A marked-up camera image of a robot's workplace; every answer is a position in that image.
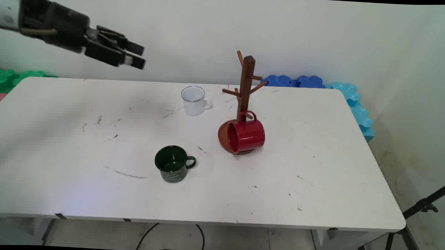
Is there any light blue foam mat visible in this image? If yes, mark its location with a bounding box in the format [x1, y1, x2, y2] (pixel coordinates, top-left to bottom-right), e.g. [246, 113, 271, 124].
[323, 82, 377, 143]

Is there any dark green enamel mug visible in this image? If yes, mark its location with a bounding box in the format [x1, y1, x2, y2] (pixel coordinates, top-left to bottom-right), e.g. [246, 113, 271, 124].
[154, 145, 197, 185]

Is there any green foam mat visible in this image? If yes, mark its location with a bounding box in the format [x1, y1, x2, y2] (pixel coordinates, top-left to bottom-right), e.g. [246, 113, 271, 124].
[0, 68, 20, 95]
[12, 70, 58, 88]

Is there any black tripod stand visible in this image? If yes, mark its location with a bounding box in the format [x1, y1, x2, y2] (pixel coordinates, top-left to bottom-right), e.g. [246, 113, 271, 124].
[358, 182, 445, 250]

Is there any red enamel mug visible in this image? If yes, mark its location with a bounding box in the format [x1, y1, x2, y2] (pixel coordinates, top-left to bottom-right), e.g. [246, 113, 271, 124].
[227, 109, 267, 155]

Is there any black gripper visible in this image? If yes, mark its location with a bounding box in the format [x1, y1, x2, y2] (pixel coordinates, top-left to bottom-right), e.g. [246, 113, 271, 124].
[17, 0, 148, 70]

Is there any brown wooden mug tree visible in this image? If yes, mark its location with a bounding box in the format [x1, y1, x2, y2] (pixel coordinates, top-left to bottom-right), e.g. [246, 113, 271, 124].
[217, 50, 269, 156]

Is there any white enamel mug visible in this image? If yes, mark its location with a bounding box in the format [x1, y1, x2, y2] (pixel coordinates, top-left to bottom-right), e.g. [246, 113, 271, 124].
[180, 85, 213, 117]

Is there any black floor cable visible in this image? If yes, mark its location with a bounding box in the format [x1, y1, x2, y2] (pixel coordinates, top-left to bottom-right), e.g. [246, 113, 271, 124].
[136, 222, 206, 250]

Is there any wide white table leg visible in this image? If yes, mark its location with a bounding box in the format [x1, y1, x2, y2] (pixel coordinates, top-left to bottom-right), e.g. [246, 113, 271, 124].
[310, 229, 390, 250]

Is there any dark blue foam mat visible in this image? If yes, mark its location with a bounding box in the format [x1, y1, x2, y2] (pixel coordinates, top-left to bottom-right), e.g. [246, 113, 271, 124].
[296, 75, 326, 89]
[260, 75, 300, 88]

